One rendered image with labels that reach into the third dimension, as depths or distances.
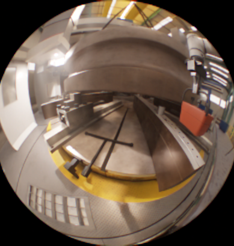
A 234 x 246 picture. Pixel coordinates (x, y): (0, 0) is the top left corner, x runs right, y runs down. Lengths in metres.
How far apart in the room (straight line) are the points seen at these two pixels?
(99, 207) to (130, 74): 1.37
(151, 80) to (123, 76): 0.28
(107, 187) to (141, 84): 1.15
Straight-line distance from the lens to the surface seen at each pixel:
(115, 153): 0.77
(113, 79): 0.79
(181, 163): 0.48
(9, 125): 2.62
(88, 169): 0.65
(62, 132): 1.00
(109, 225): 0.98
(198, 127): 0.42
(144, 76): 0.78
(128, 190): 0.95
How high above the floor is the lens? 0.92
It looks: 29 degrees down
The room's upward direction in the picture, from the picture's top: 3 degrees clockwise
